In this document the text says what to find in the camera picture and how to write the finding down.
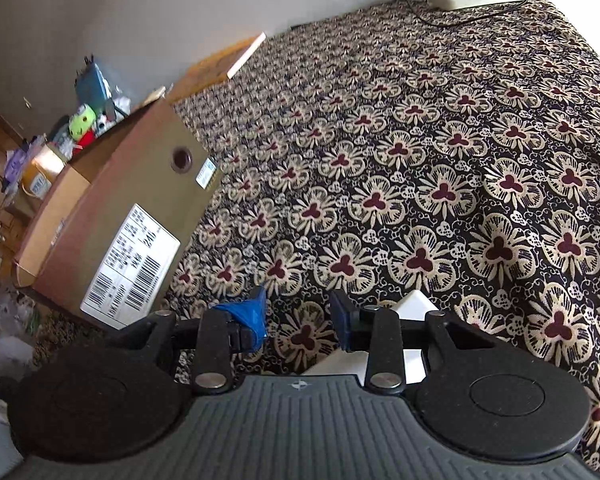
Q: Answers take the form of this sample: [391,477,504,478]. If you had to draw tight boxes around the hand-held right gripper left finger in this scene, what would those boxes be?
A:
[107,286,269,395]

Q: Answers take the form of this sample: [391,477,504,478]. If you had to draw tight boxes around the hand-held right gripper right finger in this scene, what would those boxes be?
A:
[329,289,502,395]

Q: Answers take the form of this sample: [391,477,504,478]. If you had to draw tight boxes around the small white box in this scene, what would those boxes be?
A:
[302,289,441,387]

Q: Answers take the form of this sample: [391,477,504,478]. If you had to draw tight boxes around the brown cardboard box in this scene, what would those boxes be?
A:
[12,97,226,332]

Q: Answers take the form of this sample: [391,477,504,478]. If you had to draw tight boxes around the floral patterned blanket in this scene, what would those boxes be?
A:
[30,0,600,477]

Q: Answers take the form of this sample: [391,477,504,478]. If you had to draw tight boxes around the yellow book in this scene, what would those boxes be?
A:
[167,32,267,104]

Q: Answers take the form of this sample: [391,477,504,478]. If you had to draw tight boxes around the clear plastic bags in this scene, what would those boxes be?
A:
[0,284,42,387]

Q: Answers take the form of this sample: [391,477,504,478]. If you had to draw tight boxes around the white orange paper bag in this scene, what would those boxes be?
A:
[20,143,69,199]

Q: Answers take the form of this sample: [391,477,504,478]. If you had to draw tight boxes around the green frog plush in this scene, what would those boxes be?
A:
[68,103,99,149]

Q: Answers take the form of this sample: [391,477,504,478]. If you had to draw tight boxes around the purple packet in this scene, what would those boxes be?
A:
[1,136,47,194]

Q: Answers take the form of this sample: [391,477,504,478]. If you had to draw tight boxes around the blue bag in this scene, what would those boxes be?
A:
[74,56,114,109]

